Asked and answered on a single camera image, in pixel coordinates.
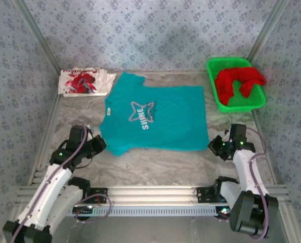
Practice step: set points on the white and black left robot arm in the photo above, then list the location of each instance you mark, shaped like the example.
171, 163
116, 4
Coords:
51, 182

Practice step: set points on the teal t-shirt with star print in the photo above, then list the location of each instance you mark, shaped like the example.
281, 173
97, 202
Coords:
175, 119

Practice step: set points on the aluminium mounting rail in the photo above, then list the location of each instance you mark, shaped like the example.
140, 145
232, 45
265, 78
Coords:
150, 195

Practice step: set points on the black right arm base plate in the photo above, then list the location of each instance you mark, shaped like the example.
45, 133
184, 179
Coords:
206, 195

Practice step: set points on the green plastic basket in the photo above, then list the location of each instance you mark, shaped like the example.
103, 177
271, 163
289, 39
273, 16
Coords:
251, 101

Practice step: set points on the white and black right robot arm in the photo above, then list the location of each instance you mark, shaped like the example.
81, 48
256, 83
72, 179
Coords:
243, 167

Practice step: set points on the folded white t-shirt red print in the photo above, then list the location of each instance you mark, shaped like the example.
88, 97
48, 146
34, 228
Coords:
74, 83

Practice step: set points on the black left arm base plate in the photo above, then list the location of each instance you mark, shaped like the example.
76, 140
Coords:
99, 196

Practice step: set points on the aluminium frame post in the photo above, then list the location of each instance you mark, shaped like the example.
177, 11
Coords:
266, 33

